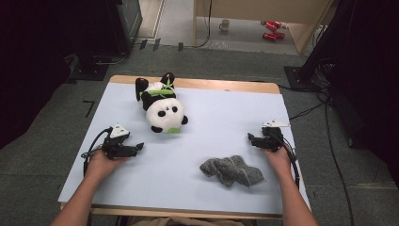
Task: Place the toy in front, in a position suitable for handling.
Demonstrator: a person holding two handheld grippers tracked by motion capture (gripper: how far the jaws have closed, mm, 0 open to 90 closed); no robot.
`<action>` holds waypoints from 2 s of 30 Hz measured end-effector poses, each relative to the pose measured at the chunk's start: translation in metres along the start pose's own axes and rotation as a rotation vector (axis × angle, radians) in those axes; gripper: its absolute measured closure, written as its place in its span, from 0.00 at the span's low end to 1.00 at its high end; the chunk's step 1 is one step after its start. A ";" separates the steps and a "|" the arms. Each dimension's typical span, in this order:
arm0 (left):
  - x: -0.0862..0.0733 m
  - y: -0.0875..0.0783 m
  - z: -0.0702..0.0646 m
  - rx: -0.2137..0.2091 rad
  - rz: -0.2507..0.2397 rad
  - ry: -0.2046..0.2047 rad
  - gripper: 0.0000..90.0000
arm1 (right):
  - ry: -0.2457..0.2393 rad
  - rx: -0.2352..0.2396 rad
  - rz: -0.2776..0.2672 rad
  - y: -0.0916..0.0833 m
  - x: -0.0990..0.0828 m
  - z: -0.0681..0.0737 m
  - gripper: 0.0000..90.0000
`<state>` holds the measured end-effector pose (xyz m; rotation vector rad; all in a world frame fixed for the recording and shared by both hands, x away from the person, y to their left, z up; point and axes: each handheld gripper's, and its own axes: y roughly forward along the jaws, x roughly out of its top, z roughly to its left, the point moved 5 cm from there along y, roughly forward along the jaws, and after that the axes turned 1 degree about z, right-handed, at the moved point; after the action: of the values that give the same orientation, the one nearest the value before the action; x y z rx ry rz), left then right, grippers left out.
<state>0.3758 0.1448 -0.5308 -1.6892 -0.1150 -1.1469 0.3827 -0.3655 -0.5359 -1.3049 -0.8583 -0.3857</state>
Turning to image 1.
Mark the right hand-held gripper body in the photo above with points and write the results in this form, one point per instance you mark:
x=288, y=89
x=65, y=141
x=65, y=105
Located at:
x=273, y=138

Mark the person's left hand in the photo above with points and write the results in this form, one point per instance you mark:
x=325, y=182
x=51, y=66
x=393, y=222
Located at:
x=100, y=166

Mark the person's beige trousers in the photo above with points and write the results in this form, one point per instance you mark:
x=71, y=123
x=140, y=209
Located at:
x=188, y=222

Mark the red can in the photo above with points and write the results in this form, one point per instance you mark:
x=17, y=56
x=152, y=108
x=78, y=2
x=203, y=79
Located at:
x=270, y=26
x=277, y=23
x=269, y=36

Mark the black stand base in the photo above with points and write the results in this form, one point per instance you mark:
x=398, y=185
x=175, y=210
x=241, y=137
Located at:
x=298, y=78
x=89, y=70

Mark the light wooden desk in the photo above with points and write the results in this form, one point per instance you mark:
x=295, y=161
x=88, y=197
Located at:
x=263, y=9

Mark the beige mug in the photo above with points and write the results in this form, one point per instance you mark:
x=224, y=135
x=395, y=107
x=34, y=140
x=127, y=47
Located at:
x=224, y=25

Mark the black curtain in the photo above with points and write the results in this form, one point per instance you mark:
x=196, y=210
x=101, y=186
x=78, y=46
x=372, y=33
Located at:
x=370, y=78
x=28, y=62

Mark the wooden table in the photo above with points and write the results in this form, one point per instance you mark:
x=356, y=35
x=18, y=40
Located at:
x=219, y=84

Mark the person's right hand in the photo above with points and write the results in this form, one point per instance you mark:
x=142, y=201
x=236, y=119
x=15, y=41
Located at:
x=279, y=160

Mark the grey fuzzy toy garment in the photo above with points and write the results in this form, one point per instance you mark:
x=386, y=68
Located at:
x=232, y=171

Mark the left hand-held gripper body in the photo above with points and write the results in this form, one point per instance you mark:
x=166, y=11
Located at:
x=117, y=147

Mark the panda plush toy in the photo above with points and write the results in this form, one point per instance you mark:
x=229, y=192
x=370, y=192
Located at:
x=164, y=111

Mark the black cabinet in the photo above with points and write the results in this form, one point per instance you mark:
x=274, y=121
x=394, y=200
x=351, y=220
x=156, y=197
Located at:
x=125, y=25

